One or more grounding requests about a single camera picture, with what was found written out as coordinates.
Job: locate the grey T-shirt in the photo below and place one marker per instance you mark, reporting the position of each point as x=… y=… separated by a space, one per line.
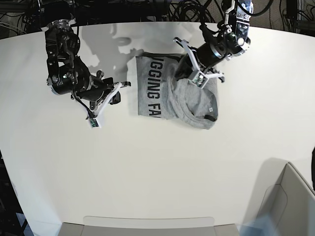
x=161 y=95

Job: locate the grey tray at bottom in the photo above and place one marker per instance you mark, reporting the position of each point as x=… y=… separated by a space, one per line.
x=109 y=226

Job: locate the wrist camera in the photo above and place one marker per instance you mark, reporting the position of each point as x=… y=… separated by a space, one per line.
x=199 y=79
x=93 y=122

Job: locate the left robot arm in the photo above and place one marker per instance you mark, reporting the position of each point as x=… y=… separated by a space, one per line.
x=230 y=40

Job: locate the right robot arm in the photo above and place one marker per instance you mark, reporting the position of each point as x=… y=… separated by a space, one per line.
x=67 y=74

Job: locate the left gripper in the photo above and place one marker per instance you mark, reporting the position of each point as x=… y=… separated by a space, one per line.
x=203 y=59

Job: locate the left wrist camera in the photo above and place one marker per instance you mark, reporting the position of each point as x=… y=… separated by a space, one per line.
x=199 y=79

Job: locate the grey bin at right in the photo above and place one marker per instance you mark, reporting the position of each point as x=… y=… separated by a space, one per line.
x=288 y=207

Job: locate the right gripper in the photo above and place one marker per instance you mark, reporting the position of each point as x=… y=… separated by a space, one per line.
x=101 y=92

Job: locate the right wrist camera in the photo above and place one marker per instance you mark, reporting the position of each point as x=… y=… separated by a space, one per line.
x=93 y=122

